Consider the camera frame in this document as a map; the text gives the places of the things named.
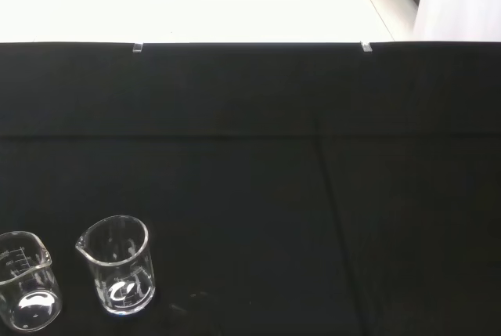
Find black bench cloth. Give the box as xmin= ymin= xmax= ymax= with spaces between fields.
xmin=0 ymin=41 xmax=501 ymax=336

